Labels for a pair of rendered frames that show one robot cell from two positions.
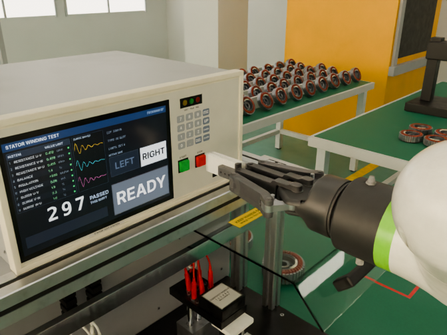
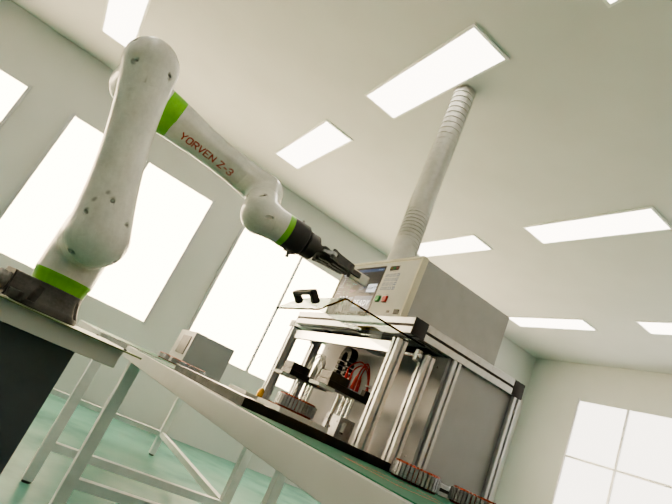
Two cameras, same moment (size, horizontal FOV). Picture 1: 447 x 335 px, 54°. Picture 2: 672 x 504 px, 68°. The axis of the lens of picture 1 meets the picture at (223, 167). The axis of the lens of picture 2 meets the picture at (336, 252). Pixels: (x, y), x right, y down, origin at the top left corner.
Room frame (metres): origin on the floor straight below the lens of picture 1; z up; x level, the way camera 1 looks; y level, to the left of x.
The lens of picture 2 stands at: (1.05, -1.36, 0.78)
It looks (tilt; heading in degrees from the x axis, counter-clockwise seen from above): 18 degrees up; 112
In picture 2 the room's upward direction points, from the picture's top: 25 degrees clockwise
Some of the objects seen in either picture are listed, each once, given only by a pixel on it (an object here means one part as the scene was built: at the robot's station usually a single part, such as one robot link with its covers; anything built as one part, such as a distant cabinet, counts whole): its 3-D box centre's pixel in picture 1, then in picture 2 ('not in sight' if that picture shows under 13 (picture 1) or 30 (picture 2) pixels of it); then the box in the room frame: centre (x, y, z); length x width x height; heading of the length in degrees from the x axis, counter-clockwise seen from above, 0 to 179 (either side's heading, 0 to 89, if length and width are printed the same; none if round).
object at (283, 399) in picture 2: not in sight; (295, 405); (0.61, -0.05, 0.80); 0.11 x 0.11 x 0.04
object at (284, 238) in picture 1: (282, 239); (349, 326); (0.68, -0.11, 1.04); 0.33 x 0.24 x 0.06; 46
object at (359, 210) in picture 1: (367, 222); (294, 238); (0.45, -0.17, 1.20); 0.09 x 0.06 x 0.12; 136
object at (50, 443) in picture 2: not in sight; (136, 409); (-1.06, 1.82, 0.38); 1.85 x 1.10 x 0.75; 136
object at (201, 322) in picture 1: (198, 328); (337, 426); (0.71, 0.05, 0.80); 0.08 x 0.05 x 0.06; 136
